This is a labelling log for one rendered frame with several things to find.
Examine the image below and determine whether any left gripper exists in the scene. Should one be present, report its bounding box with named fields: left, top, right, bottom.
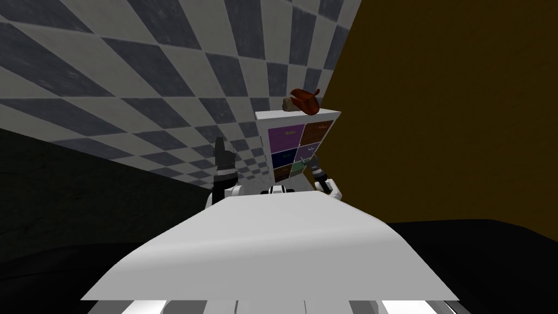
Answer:
left=213, top=137, right=237, bottom=173

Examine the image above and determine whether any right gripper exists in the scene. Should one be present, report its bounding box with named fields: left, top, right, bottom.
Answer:
left=306, top=153, right=323, bottom=175

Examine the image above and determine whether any violet drawer front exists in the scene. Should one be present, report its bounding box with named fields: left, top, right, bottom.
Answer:
left=296, top=142, right=322, bottom=163

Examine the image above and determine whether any dark blue drawer front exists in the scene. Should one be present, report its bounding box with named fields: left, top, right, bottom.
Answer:
left=270, top=148, right=299, bottom=170

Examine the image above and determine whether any brown drawer front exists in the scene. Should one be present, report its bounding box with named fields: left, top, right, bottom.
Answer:
left=300, top=120, right=335, bottom=147

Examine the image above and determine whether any dark orange drawer front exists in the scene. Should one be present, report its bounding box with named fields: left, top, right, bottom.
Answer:
left=273, top=164, right=293, bottom=183

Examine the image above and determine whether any purple drawer front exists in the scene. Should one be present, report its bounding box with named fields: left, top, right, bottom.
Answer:
left=268, top=124, right=306, bottom=154

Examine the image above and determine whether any white drawer cabinet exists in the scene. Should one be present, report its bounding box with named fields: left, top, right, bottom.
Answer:
left=254, top=108, right=342, bottom=191

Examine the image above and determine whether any red-brown curved object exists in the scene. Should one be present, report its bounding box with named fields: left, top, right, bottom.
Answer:
left=289, top=88, right=322, bottom=117

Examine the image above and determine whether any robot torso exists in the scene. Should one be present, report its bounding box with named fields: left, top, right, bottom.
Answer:
left=80, top=184, right=461, bottom=314

